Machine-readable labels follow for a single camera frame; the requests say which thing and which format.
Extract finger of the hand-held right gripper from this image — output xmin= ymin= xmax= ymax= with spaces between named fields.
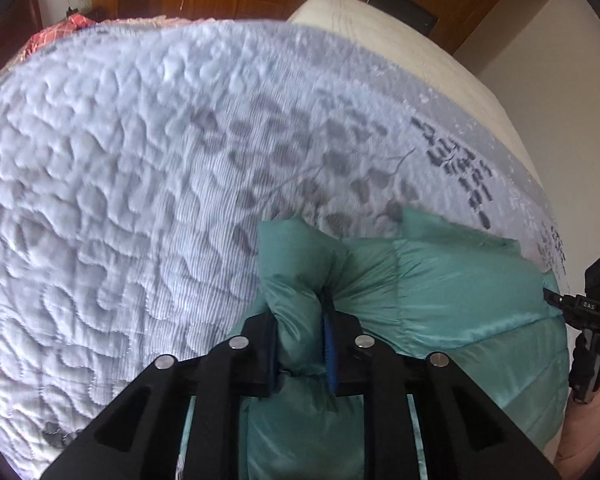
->
xmin=542 ymin=286 xmax=567 ymax=313

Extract dark brown wooden panel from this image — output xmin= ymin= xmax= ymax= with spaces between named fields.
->
xmin=0 ymin=0 xmax=43 ymax=91

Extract teal quilted puffer jacket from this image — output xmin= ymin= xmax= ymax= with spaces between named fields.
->
xmin=177 ymin=205 xmax=568 ymax=480

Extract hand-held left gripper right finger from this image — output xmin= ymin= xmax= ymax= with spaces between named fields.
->
xmin=320 ymin=292 xmax=563 ymax=480

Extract person's right forearm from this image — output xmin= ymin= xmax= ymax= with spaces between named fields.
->
xmin=555 ymin=375 xmax=600 ymax=467

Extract cream mattress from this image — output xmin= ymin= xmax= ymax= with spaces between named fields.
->
xmin=287 ymin=0 xmax=546 ymax=191

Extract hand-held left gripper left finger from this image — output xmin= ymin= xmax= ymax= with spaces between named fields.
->
xmin=40 ymin=310 xmax=286 ymax=480

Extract white grey leaf-print quilt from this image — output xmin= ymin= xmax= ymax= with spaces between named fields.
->
xmin=0 ymin=17 xmax=571 ymax=476

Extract black rectangular panel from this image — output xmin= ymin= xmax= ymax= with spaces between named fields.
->
xmin=369 ymin=0 xmax=440 ymax=37

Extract pink checked cloth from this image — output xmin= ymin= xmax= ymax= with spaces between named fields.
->
xmin=17 ymin=12 xmax=216 ymax=61

